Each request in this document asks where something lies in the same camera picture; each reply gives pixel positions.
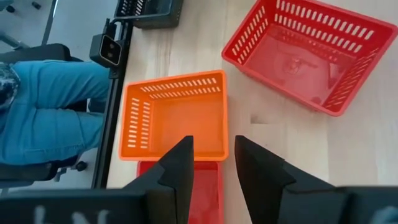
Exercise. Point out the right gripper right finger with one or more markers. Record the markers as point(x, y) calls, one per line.
point(267, 193)

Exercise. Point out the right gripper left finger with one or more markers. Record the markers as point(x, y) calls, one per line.
point(174, 186)

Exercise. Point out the red plastic basket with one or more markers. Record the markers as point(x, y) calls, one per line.
point(205, 193)
point(295, 62)

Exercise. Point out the orange plastic basket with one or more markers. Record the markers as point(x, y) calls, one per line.
point(186, 118)

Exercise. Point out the black plastic basket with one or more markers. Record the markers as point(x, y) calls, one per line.
point(161, 21)

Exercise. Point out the person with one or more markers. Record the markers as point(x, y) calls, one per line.
point(46, 109)

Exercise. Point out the black office chair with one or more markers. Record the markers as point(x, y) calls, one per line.
point(31, 53)

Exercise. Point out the black metal rail frame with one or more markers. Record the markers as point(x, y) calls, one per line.
point(113, 109)

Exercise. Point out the black table-level camera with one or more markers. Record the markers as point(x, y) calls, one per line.
point(105, 51)

